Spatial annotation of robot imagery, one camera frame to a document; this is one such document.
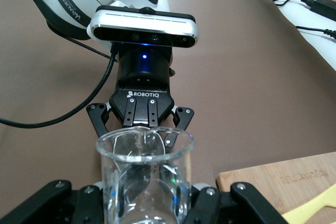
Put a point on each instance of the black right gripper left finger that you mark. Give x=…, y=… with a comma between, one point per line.
x=52, y=203

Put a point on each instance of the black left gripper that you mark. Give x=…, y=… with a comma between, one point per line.
x=141, y=77

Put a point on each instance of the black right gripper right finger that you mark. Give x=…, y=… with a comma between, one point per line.
x=236, y=208

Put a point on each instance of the clear glass measuring cup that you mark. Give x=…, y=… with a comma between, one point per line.
x=144, y=195

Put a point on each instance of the wooden cutting board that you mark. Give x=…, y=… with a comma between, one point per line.
x=262, y=182

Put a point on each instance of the yellow plastic knife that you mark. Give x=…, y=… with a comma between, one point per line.
x=309, y=213

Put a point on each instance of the black power adapter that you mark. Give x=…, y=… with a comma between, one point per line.
x=325, y=7

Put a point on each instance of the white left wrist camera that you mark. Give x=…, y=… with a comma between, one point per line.
x=144, y=22

